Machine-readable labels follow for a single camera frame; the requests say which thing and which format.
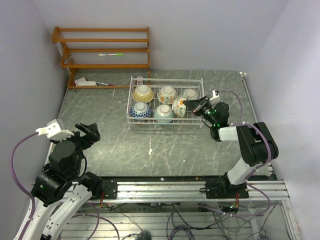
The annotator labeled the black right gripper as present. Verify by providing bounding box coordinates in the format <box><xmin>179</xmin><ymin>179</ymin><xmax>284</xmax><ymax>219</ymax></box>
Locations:
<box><xmin>183</xmin><ymin>96</ymin><xmax>217</xmax><ymax>126</ymax></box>

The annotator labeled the blue orange floral bowl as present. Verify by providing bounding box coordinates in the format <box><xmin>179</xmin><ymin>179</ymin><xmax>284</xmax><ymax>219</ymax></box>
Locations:
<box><xmin>180</xmin><ymin>88</ymin><xmax>198</xmax><ymax>101</ymax></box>

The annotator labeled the orange flower green leaf bowl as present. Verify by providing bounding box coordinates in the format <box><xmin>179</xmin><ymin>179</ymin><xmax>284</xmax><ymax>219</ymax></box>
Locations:
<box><xmin>157</xmin><ymin>85</ymin><xmax>178</xmax><ymax>105</ymax></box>

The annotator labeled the teal striped bowl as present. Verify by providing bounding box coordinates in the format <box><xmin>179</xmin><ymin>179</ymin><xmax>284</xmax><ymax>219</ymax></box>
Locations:
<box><xmin>153</xmin><ymin>104</ymin><xmax>175</xmax><ymax>124</ymax></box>

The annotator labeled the yellow sun pattern bowl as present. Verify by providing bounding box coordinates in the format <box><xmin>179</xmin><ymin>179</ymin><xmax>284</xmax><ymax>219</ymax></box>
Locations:
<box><xmin>132</xmin><ymin>84</ymin><xmax>154</xmax><ymax>103</ymax></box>

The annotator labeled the red patterned bowl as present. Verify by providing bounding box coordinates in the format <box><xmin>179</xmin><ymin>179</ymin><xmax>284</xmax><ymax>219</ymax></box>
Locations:
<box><xmin>129</xmin><ymin>102</ymin><xmax>152</xmax><ymax>122</ymax></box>

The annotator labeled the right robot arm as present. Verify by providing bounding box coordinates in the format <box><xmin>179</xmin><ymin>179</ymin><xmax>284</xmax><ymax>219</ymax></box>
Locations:
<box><xmin>183</xmin><ymin>96</ymin><xmax>279</xmax><ymax>199</ymax></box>

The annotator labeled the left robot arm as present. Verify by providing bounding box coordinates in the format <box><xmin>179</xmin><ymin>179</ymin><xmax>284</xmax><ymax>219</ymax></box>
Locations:
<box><xmin>10</xmin><ymin>119</ymin><xmax>118</xmax><ymax>240</ymax></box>

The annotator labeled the wooden shelf rack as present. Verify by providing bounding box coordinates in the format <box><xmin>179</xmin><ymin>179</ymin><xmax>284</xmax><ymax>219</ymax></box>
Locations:
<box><xmin>51</xmin><ymin>26</ymin><xmax>151</xmax><ymax>90</ymax></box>

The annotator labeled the white eraser block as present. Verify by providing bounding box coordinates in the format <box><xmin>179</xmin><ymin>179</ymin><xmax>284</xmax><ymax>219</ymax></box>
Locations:
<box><xmin>78</xmin><ymin>81</ymin><xmax>97</xmax><ymax>87</ymax></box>

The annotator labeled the red white card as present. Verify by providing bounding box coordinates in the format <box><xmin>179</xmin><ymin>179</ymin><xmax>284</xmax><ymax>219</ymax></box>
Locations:
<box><xmin>73</xmin><ymin>77</ymin><xmax>87</xmax><ymax>87</ymax></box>

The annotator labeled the pink white pen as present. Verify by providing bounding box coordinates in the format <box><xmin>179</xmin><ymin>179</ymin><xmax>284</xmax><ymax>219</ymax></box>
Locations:
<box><xmin>96</xmin><ymin>82</ymin><xmax>115</xmax><ymax>87</ymax></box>

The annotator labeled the green white pen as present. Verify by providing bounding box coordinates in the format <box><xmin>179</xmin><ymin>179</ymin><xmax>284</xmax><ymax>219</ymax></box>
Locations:
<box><xmin>98</xmin><ymin>53</ymin><xmax>124</xmax><ymax>57</ymax></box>

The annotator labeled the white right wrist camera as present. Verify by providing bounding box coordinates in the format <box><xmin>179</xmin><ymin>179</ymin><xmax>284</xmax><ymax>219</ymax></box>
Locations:
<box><xmin>209</xmin><ymin>89</ymin><xmax>220</xmax><ymax>105</ymax></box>

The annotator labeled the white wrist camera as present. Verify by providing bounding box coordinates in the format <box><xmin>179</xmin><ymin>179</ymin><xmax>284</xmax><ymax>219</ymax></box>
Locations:
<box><xmin>209</xmin><ymin>89</ymin><xmax>220</xmax><ymax>105</ymax></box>
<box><xmin>35</xmin><ymin>118</ymin><xmax>74</xmax><ymax>141</ymax></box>

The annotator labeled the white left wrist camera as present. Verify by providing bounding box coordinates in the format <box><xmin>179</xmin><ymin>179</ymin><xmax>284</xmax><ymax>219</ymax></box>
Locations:
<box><xmin>35</xmin><ymin>118</ymin><xmax>74</xmax><ymax>141</ymax></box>

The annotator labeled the white wire dish rack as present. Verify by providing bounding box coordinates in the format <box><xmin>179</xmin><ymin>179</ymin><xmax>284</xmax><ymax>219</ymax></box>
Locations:
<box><xmin>126</xmin><ymin>77</ymin><xmax>205</xmax><ymax>126</ymax></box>

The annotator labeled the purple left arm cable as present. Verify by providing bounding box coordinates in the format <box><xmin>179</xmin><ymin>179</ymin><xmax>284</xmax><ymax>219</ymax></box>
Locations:
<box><xmin>9</xmin><ymin>132</ymin><xmax>40</xmax><ymax>240</ymax></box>

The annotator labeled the aluminium rail frame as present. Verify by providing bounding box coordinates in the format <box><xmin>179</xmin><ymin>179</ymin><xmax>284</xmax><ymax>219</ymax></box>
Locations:
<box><xmin>27</xmin><ymin>71</ymin><xmax>301</xmax><ymax>240</ymax></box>

